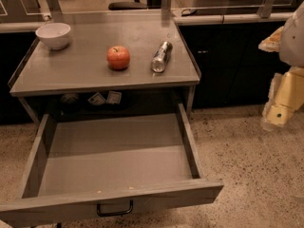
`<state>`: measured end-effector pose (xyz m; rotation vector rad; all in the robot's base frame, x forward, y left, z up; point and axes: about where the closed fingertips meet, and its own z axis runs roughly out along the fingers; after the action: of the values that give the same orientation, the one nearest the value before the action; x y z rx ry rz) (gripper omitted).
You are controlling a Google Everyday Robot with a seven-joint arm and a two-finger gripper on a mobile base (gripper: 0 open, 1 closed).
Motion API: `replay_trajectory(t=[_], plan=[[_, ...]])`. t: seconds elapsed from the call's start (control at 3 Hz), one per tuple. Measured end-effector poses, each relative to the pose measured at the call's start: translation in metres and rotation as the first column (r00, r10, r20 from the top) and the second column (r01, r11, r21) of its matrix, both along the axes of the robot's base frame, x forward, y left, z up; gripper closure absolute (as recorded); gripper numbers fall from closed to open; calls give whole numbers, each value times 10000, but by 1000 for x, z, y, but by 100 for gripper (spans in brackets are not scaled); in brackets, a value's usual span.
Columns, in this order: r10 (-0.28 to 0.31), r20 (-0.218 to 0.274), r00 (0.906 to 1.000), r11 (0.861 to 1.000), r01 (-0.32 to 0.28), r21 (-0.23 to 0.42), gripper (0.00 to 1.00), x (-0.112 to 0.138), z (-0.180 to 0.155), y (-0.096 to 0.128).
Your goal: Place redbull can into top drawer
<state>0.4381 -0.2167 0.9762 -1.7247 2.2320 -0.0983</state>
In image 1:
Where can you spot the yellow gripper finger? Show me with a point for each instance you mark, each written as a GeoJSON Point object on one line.
{"type": "Point", "coordinates": [285, 97]}
{"type": "Point", "coordinates": [272, 42]}

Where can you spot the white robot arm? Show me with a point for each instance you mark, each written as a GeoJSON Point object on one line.
{"type": "Point", "coordinates": [291, 48]}

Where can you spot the open grey top drawer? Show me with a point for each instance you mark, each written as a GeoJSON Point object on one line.
{"type": "Point", "coordinates": [74, 166]}

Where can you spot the dark counter cabinet right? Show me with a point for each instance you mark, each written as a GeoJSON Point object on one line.
{"type": "Point", "coordinates": [234, 71]}

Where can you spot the red apple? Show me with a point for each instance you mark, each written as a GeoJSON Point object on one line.
{"type": "Point", "coordinates": [118, 57]}

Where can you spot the right paper tag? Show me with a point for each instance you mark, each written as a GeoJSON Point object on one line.
{"type": "Point", "coordinates": [114, 98]}

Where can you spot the paper tag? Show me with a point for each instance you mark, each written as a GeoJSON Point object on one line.
{"type": "Point", "coordinates": [97, 99]}
{"type": "Point", "coordinates": [114, 98]}

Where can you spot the left paper tag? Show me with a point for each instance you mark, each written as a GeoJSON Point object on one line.
{"type": "Point", "coordinates": [97, 99]}

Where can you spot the grey cabinet table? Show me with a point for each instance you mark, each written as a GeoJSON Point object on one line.
{"type": "Point", "coordinates": [82, 66]}

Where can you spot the dark round object under table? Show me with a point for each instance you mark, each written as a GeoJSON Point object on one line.
{"type": "Point", "coordinates": [69, 99]}

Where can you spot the white bowl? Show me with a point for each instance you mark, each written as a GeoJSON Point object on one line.
{"type": "Point", "coordinates": [54, 35]}

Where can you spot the metal frame post right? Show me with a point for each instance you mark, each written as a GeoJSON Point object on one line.
{"type": "Point", "coordinates": [265, 9]}

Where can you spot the black drawer handle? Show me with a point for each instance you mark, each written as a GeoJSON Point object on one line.
{"type": "Point", "coordinates": [114, 210]}

